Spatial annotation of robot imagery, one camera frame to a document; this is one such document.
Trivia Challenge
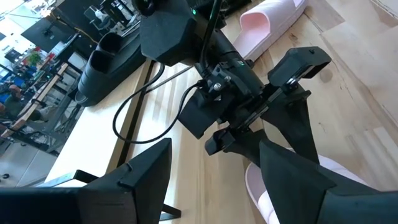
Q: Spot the green potted plant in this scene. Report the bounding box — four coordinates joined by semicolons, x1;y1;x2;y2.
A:
27;51;43;66

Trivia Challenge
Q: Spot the person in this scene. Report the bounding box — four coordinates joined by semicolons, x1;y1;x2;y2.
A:
0;83;25;121

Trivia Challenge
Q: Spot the wooden workbench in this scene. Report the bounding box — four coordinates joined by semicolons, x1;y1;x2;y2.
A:
0;62;70;140

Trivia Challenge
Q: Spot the black office chair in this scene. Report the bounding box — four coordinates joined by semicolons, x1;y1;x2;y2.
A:
83;4;112;31

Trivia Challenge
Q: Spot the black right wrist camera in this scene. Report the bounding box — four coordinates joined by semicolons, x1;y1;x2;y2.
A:
178;88;226;140

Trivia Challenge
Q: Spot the wooden shelf with black frame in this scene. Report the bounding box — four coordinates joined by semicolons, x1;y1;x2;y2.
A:
37;21;195;222

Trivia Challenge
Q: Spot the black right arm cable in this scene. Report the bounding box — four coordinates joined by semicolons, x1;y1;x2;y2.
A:
198;0;223;74

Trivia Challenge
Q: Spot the pink slide sandal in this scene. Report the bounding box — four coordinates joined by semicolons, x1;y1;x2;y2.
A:
244;147;369;224
233;0;308;62

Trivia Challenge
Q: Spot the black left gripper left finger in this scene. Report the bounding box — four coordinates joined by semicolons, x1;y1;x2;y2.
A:
0;138;172;224

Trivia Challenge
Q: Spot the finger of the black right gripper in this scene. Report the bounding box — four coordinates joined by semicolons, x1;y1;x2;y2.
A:
204;128;269;167
261;46;332;165

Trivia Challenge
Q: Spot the black desk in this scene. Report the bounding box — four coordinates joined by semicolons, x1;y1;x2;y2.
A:
21;21;63;53

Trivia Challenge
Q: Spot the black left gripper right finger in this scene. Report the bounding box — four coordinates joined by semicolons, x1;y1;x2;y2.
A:
259;138;398;224

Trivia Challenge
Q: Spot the black right camera cable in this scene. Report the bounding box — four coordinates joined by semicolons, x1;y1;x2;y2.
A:
112;62;206;145

